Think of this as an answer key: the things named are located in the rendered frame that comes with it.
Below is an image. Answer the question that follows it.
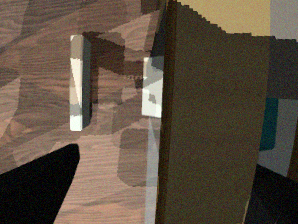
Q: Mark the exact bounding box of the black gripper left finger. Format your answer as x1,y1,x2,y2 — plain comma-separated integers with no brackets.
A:
0,143,80,224

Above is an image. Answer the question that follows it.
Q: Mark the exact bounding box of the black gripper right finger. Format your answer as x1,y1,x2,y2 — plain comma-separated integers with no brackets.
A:
243,164,298,224

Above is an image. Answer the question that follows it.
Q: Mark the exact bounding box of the teal block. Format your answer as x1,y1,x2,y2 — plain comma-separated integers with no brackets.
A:
259,97,279,152

